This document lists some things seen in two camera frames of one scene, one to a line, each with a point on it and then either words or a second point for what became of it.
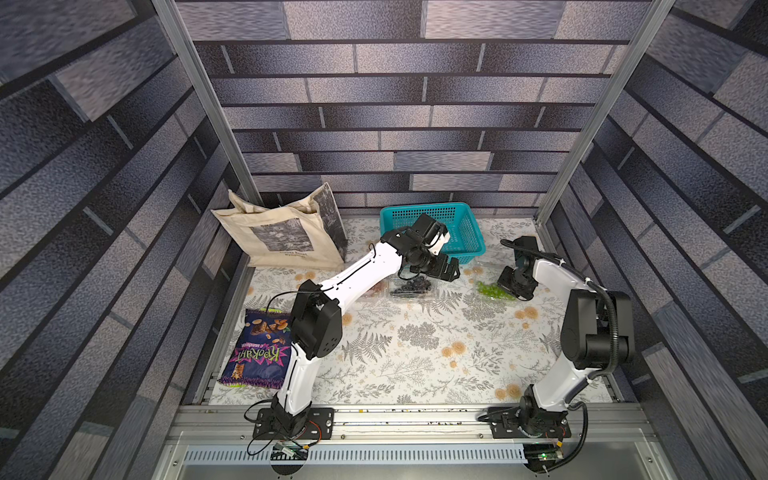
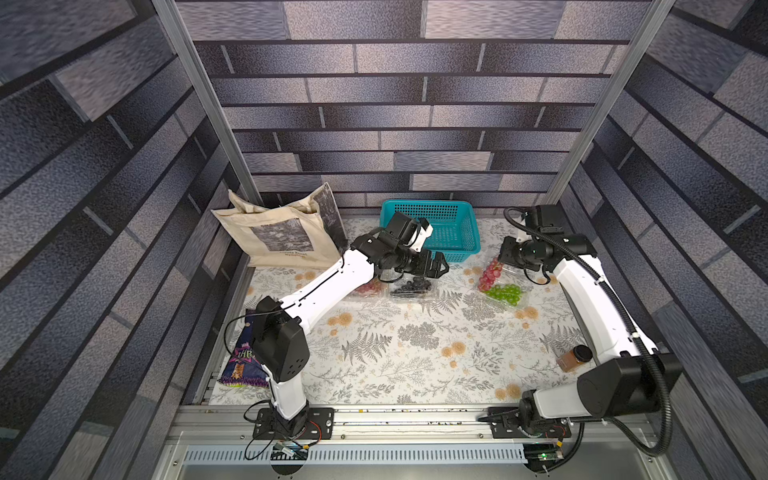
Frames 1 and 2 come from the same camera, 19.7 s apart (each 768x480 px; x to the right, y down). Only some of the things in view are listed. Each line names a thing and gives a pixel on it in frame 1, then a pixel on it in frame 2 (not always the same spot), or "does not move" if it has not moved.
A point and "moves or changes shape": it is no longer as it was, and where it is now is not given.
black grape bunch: (416, 286) does not move
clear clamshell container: (378, 291) does not move
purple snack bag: (261, 354) does not move
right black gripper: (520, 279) to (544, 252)
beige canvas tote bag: (303, 234) does not move
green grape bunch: (495, 291) moves or changes shape
